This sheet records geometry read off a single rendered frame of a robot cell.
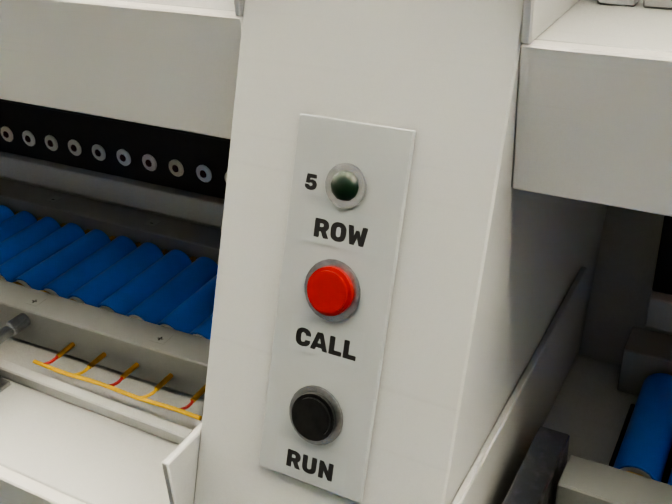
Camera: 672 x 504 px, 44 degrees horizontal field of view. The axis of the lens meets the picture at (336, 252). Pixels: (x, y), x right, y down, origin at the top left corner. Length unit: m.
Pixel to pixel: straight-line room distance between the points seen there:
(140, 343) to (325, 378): 0.15
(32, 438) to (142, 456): 0.05
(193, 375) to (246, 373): 0.10
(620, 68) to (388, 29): 0.07
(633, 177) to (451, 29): 0.07
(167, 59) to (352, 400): 0.14
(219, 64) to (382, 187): 0.08
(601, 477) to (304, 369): 0.12
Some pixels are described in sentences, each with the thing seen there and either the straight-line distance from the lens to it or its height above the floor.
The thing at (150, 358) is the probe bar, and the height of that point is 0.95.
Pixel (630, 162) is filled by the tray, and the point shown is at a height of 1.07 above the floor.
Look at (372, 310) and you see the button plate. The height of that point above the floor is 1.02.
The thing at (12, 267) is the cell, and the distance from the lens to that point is 0.51.
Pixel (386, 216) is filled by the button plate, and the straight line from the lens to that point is 0.26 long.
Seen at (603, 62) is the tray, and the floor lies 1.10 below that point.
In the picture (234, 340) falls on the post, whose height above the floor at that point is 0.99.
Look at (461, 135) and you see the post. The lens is 0.25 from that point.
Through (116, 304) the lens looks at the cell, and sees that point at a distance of 0.45.
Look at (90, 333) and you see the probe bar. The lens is 0.43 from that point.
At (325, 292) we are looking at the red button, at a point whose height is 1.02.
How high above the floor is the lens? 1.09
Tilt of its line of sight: 11 degrees down
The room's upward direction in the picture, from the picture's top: 7 degrees clockwise
